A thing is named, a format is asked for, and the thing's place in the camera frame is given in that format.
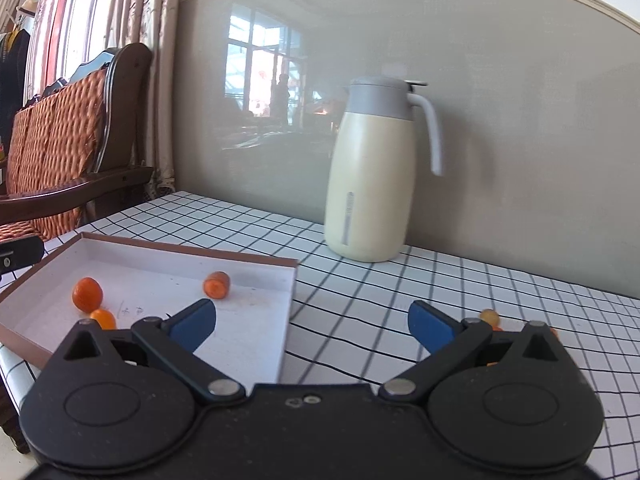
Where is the orange woven chair cushion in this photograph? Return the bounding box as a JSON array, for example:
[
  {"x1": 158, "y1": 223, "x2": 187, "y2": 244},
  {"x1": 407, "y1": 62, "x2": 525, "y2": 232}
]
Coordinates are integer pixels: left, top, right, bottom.
[
  {"x1": 7, "y1": 67, "x2": 108, "y2": 197},
  {"x1": 0, "y1": 195, "x2": 85, "y2": 243}
]

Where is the beige patterned curtain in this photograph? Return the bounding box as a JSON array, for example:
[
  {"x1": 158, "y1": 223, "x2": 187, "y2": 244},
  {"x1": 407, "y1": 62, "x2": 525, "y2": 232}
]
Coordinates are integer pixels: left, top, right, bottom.
[{"x1": 25, "y1": 0, "x2": 187, "y2": 196}]

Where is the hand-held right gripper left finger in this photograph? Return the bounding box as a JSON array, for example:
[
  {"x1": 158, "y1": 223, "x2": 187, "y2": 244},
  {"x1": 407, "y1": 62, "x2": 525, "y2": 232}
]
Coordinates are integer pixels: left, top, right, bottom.
[{"x1": 64, "y1": 299, "x2": 246, "y2": 407}]

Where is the cream thermos jug grey lid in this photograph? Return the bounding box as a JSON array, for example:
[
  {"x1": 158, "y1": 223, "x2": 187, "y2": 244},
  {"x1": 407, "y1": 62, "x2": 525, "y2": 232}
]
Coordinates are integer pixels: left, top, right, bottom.
[{"x1": 324, "y1": 75, "x2": 445, "y2": 263}]

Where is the shallow white cardboard box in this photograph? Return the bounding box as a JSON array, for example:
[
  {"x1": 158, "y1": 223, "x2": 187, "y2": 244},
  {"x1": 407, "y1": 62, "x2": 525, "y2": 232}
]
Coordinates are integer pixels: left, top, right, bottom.
[{"x1": 0, "y1": 232, "x2": 300, "y2": 385}]

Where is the dark hanging garment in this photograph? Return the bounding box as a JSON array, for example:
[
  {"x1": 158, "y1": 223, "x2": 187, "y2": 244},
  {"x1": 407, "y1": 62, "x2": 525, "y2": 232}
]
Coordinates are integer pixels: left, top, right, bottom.
[{"x1": 0, "y1": 27, "x2": 32, "y2": 153}]

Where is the short carrot piece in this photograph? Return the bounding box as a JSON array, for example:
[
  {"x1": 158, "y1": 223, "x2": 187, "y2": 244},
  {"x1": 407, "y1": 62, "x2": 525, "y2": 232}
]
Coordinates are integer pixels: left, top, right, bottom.
[{"x1": 203, "y1": 271, "x2": 231, "y2": 301}]

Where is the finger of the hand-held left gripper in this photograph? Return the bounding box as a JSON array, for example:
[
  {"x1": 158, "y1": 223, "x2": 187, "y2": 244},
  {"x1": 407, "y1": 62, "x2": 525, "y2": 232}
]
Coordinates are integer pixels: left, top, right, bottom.
[{"x1": 0, "y1": 235, "x2": 45, "y2": 277}]

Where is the black white checked tablecloth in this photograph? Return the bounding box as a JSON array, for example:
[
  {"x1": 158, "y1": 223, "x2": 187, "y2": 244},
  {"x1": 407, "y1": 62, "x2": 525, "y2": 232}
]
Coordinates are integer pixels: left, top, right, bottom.
[{"x1": 0, "y1": 191, "x2": 640, "y2": 461}]

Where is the dark wooden armchair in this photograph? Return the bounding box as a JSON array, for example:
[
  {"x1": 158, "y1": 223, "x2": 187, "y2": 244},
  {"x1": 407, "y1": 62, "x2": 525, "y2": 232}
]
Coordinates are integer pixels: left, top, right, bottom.
[{"x1": 0, "y1": 42, "x2": 156, "y2": 271}]

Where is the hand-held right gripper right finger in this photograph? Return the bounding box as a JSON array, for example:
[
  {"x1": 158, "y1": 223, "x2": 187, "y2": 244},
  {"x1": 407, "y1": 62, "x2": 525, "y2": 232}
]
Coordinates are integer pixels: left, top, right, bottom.
[{"x1": 378, "y1": 301, "x2": 571, "y2": 406}]

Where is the red framed window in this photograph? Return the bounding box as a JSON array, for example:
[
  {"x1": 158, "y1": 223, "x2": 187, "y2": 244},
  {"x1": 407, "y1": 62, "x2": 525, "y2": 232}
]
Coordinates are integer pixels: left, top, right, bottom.
[{"x1": 47, "y1": 0, "x2": 128, "y2": 81}]

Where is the orange kumquat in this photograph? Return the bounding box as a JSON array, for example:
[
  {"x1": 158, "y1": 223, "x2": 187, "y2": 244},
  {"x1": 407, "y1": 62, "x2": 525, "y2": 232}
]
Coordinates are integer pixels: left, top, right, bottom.
[
  {"x1": 90, "y1": 308, "x2": 118, "y2": 331},
  {"x1": 72, "y1": 276, "x2": 104, "y2": 311}
]

